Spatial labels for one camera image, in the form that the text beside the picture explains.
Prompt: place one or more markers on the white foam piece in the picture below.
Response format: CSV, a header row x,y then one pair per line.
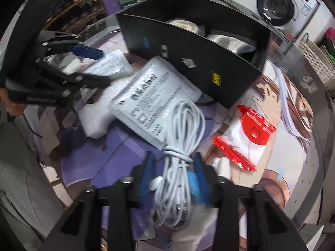
x,y
96,120

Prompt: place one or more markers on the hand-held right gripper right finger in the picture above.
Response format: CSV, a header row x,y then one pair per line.
x,y
202,181

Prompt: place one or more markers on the silver pouch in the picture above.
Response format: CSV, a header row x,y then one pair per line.
x,y
230,41

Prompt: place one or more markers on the red and clear plastic bag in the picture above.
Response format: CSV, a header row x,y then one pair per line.
x,y
251,136

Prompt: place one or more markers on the grey pants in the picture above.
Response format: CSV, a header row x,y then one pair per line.
x,y
23,188

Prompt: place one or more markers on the large white printed packet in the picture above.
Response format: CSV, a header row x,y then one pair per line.
x,y
154,94

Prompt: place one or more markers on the black cardboard box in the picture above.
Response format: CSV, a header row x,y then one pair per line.
x,y
188,49

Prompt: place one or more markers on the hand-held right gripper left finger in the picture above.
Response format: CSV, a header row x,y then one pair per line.
x,y
145,179

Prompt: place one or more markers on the white washing machine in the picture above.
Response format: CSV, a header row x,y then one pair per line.
x,y
285,2

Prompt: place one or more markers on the printed desk mat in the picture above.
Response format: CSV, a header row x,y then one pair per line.
x,y
274,177

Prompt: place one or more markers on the person's left hand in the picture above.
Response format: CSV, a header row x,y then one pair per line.
x,y
11,107

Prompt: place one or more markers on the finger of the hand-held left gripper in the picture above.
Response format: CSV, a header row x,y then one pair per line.
x,y
90,81
87,52

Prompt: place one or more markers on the woven laundry basket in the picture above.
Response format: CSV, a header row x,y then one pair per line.
x,y
318,60

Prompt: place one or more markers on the small white printed packet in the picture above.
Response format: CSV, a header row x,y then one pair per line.
x,y
110,64

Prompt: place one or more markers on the wooden shoe rack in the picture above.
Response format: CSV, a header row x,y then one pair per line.
x,y
76,5

